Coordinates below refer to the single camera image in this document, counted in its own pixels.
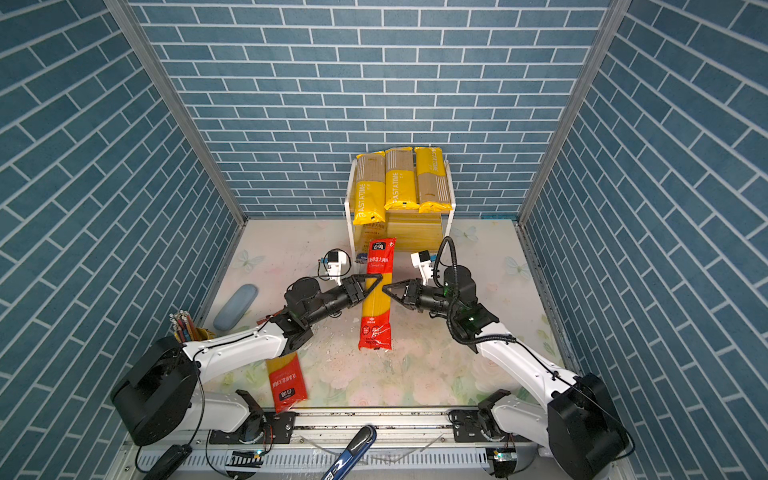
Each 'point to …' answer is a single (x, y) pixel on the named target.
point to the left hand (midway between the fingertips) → (381, 283)
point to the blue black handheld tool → (358, 446)
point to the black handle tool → (175, 456)
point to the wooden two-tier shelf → (413, 231)
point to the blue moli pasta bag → (365, 232)
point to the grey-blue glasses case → (236, 307)
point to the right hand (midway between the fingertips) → (381, 288)
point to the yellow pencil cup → (185, 329)
